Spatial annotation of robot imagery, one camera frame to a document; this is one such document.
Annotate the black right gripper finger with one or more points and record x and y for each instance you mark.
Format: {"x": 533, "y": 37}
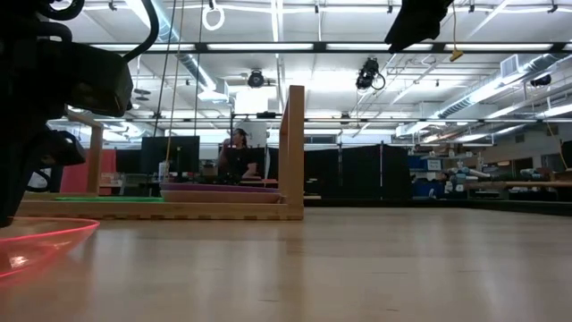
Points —
{"x": 418, "y": 22}

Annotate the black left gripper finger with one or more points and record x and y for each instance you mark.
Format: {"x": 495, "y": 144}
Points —
{"x": 22, "y": 152}

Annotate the translucent magenta pink plate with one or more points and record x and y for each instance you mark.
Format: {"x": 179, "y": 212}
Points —
{"x": 27, "y": 241}

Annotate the translucent green plate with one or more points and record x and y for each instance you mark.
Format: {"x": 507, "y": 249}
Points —
{"x": 111, "y": 199}

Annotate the purple plate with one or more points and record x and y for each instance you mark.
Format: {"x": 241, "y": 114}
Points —
{"x": 214, "y": 187}

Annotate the peach pink plate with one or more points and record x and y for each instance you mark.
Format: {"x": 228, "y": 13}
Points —
{"x": 219, "y": 197}

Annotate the wooden shelf rack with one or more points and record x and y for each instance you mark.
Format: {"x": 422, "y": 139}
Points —
{"x": 292, "y": 147}

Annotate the yellow hanging hook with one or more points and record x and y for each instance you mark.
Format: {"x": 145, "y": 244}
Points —
{"x": 456, "y": 55}

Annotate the orange partition panel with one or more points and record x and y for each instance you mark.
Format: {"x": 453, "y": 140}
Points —
{"x": 73, "y": 174}

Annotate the black partition curtain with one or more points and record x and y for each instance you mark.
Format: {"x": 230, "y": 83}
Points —
{"x": 357, "y": 170}

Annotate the person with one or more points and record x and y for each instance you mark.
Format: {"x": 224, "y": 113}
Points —
{"x": 237, "y": 156}

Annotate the black ceiling camera rig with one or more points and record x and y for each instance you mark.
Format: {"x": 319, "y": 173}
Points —
{"x": 255, "y": 79}
{"x": 369, "y": 73}

